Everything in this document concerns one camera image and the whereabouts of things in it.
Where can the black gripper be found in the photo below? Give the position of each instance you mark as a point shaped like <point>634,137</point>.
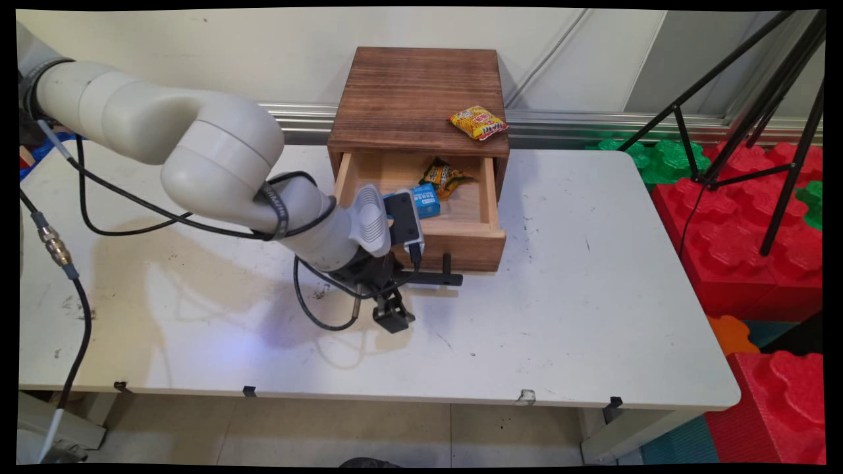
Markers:
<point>369,273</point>

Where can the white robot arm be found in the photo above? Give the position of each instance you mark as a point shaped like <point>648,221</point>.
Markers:
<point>217,158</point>

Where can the blue small carton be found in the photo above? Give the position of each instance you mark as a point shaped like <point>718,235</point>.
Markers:
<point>427,201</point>

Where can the orange black snack packet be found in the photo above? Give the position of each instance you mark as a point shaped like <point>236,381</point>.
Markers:
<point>444,176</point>

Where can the white tape scrap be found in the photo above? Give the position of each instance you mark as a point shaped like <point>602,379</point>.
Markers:
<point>526,397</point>

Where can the yellow red snack packet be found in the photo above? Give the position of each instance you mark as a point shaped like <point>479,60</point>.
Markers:
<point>479,122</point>

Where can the brown wooden drawer cabinet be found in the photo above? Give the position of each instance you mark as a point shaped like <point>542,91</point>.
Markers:
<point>415,99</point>

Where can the white table leg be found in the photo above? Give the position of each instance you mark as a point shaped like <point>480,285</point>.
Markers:
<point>62,421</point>
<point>625,434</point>

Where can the wide green foam block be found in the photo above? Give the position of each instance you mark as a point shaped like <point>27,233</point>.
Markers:
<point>665,161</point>

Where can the teal foam mat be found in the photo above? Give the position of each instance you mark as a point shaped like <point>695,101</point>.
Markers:
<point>678,444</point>

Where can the orange foam piece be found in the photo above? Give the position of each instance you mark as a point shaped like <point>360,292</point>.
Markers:
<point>730,336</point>

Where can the large red foam block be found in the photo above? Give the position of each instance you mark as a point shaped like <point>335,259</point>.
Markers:
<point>731,243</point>

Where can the blue foam piece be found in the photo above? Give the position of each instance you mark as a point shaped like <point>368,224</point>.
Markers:
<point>46,148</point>

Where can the small red foam block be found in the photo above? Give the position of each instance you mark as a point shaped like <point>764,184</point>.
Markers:
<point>777,408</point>

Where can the small green foam block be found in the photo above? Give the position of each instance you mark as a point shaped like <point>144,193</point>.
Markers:
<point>811,204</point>

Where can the black tripod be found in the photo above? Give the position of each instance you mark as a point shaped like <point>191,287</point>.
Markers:
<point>784,85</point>

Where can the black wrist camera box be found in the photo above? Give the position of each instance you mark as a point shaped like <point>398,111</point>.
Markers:
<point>403,220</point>

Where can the aluminium wall rail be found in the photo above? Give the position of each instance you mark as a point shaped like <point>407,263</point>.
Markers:
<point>593,122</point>

